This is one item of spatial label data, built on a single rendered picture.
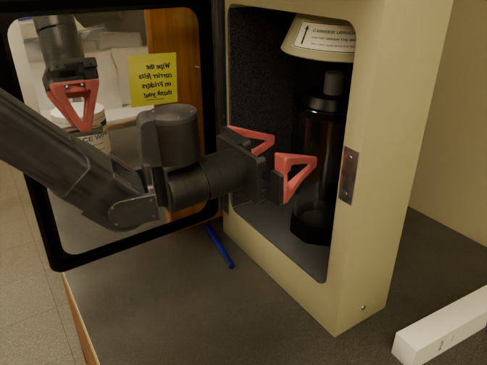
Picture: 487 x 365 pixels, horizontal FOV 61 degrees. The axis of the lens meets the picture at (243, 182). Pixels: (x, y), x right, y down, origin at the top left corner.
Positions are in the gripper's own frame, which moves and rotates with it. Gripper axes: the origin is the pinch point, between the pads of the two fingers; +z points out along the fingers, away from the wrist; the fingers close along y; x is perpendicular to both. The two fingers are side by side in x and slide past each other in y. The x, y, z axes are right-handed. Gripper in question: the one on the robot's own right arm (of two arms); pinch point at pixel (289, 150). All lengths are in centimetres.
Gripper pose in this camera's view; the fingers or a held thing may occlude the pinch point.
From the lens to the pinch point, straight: 59.9
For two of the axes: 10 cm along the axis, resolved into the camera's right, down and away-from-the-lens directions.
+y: -5.4, -3.9, 7.4
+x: 0.3, 8.7, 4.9
